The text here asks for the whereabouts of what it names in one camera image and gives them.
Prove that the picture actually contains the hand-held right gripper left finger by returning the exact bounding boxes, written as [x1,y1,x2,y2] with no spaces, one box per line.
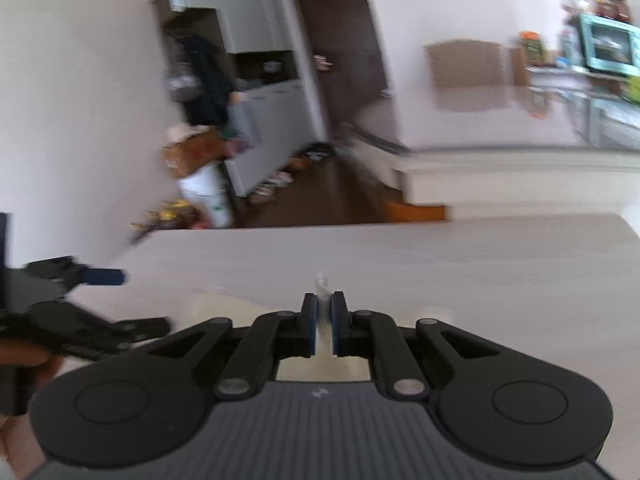
[145,292,319,401]

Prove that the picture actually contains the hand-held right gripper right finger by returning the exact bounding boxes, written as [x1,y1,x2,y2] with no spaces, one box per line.
[331,291,506,401]

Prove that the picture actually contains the dark brown door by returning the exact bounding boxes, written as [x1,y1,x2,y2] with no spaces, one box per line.
[292,0,396,141]

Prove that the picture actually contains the dark hanging jacket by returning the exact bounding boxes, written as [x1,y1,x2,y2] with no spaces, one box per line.
[185,35,236,126]

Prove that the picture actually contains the cluster of cooking oil bottles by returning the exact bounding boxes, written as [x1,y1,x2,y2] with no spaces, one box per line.
[131,200,201,231]

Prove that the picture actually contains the white dining table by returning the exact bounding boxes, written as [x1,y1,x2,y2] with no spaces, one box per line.
[350,100,640,221]

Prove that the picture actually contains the row of shoes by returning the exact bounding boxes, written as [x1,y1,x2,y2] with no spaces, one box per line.
[250,142,331,203]

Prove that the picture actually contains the printed cardboard box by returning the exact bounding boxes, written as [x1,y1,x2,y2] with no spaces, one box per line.
[161,130,226,178]

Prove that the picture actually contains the person's left hand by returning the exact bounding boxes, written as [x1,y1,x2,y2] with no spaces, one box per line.
[0,342,63,480]

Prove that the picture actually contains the cream towel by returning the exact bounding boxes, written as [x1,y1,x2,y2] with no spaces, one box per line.
[190,270,451,383]

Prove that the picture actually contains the teal toaster oven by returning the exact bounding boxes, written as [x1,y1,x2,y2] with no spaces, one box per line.
[580,14,640,73]

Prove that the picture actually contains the orange-lid green jar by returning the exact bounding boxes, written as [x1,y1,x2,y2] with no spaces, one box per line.
[520,31,546,66]

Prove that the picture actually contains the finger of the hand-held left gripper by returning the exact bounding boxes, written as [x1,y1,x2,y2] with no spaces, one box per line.
[25,257,126,293]
[30,302,171,361]

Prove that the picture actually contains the white plastic bucket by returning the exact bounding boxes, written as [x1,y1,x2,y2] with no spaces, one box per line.
[179,162,233,228]

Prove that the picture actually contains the brown board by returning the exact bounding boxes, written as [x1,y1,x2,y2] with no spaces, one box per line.
[510,45,531,86]

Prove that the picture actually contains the beige sun hat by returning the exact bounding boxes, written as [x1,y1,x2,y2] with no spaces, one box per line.
[166,123,208,143]

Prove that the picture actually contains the grey hallway cabinet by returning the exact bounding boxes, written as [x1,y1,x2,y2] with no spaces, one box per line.
[155,0,326,198]

